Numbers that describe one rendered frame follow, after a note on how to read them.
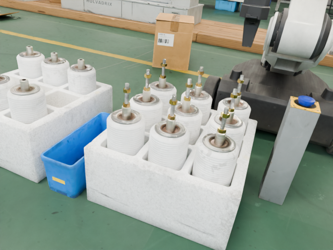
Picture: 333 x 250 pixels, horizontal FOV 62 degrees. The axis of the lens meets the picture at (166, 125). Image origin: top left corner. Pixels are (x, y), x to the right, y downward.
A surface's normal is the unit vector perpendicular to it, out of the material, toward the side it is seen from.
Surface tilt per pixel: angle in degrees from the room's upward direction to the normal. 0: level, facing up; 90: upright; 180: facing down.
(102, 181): 90
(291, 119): 90
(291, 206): 0
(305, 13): 42
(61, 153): 88
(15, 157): 90
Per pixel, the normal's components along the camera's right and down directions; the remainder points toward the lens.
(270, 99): -0.20, -0.29
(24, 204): 0.09, -0.86
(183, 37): -0.11, 0.49
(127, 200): -0.37, 0.44
